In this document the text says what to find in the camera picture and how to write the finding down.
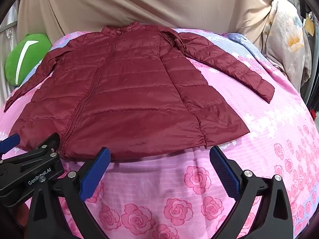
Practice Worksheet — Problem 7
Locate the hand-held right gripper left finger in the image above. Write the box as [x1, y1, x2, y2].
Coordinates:
[27, 147, 111, 239]

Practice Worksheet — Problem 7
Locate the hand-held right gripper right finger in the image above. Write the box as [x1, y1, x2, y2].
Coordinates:
[209, 146, 294, 239]

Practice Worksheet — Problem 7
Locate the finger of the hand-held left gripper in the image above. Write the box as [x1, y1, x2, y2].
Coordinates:
[0, 133, 21, 160]
[25, 132, 61, 156]

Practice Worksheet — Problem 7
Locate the maroon puffer jacket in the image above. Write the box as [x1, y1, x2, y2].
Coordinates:
[4, 21, 276, 160]

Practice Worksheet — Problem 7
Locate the pink rose-print bedsheet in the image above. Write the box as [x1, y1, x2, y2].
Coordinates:
[0, 27, 319, 239]

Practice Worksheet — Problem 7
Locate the green plush pillow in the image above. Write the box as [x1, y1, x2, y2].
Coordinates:
[5, 33, 53, 87]

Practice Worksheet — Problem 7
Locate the white patterned curtain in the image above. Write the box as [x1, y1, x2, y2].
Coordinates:
[0, 0, 20, 100]

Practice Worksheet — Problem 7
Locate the cream floral cloth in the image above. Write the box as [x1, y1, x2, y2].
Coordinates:
[264, 0, 313, 90]

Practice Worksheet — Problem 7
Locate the beige draped cloth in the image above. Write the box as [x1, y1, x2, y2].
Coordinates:
[16, 0, 281, 53]

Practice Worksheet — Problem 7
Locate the dark metal frame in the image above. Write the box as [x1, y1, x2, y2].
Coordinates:
[296, 0, 319, 120]

